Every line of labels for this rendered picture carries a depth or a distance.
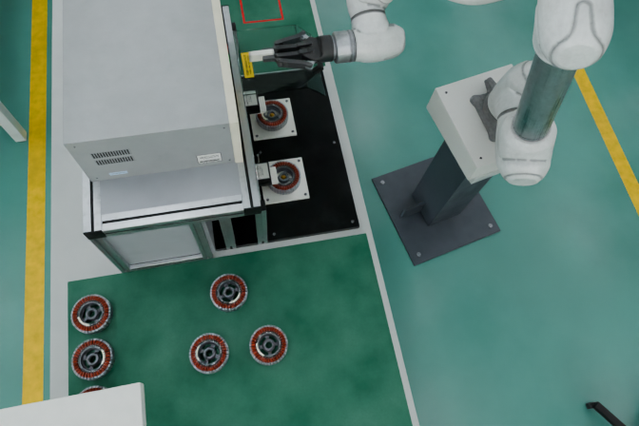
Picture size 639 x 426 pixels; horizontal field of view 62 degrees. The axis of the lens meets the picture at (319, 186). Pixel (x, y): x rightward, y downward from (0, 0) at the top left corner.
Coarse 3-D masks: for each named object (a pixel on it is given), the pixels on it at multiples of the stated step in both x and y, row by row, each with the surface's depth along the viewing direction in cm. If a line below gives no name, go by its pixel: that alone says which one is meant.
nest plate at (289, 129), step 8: (288, 104) 189; (288, 112) 188; (256, 120) 186; (288, 120) 187; (256, 128) 184; (288, 128) 185; (256, 136) 183; (264, 136) 183; (272, 136) 184; (280, 136) 184; (288, 136) 185
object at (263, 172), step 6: (264, 162) 169; (258, 168) 168; (264, 168) 168; (270, 168) 173; (258, 174) 167; (264, 174) 168; (270, 174) 168; (276, 174) 172; (258, 180) 167; (264, 180) 167; (270, 180) 168; (276, 180) 171
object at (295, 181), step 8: (280, 168) 176; (288, 168) 176; (296, 168) 175; (280, 176) 175; (288, 176) 175; (296, 176) 174; (272, 184) 172; (280, 184) 172; (288, 184) 173; (296, 184) 173; (280, 192) 173; (288, 192) 173
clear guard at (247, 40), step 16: (240, 32) 165; (256, 32) 166; (272, 32) 166; (288, 32) 167; (240, 48) 163; (256, 48) 163; (240, 64) 161; (256, 64) 161; (272, 64) 162; (256, 80) 159; (272, 80) 159; (288, 80) 160; (304, 80) 160; (320, 80) 167
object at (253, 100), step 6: (246, 96) 173; (252, 96) 173; (246, 102) 172; (252, 102) 172; (258, 102) 173; (264, 102) 177; (246, 108) 172; (252, 108) 173; (258, 108) 173; (264, 108) 176
